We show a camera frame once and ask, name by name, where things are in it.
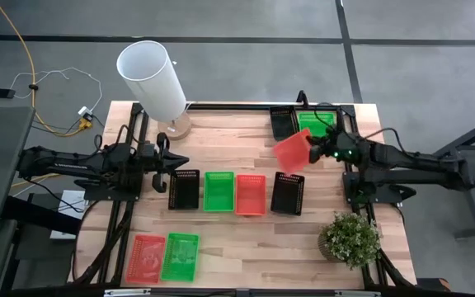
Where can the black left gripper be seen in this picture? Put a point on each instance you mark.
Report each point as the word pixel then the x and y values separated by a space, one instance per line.
pixel 151 158

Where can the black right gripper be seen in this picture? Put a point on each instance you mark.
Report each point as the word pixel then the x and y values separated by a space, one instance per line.
pixel 340 150

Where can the red plastic basket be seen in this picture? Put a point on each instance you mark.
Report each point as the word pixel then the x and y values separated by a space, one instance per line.
pixel 293 152
pixel 146 260
pixel 250 195

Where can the black plastic basket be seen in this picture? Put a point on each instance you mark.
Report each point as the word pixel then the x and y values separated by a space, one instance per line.
pixel 283 123
pixel 288 194
pixel 184 190

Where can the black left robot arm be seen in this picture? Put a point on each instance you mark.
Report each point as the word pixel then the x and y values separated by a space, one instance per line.
pixel 76 163

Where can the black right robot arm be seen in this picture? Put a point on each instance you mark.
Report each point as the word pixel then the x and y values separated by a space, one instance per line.
pixel 406 161

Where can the green plastic basket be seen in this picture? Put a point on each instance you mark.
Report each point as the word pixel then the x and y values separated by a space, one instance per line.
pixel 180 257
pixel 219 192
pixel 313 121

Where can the white shade table lamp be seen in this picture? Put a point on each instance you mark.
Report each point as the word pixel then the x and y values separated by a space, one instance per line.
pixel 151 78

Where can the yellow plug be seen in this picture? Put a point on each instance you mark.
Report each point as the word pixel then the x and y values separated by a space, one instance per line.
pixel 86 123

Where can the potted green plant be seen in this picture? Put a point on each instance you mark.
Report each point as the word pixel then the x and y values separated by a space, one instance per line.
pixel 351 241

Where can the white power adapter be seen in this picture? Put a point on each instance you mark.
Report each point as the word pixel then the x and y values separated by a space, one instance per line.
pixel 85 111

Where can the white box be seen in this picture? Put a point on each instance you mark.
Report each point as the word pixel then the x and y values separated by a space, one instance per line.
pixel 62 231

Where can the black desk beam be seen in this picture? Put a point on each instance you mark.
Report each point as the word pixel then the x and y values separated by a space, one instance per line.
pixel 39 214

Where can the black front bar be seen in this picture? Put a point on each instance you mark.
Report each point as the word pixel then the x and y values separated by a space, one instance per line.
pixel 56 293

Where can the black rail mount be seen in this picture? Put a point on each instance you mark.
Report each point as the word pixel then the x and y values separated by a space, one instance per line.
pixel 302 97

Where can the black back frame rail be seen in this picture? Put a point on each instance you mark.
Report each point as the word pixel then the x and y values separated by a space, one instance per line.
pixel 237 106

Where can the black left frame rails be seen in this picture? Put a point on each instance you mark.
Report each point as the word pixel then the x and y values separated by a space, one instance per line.
pixel 118 243

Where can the black frame rails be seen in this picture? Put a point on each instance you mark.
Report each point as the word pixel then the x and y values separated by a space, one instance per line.
pixel 118 243
pixel 371 272

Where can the black right frame rails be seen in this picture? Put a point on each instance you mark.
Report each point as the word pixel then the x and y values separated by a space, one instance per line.
pixel 371 272

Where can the silver bracket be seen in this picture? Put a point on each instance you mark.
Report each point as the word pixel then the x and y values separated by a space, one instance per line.
pixel 127 292
pixel 357 294

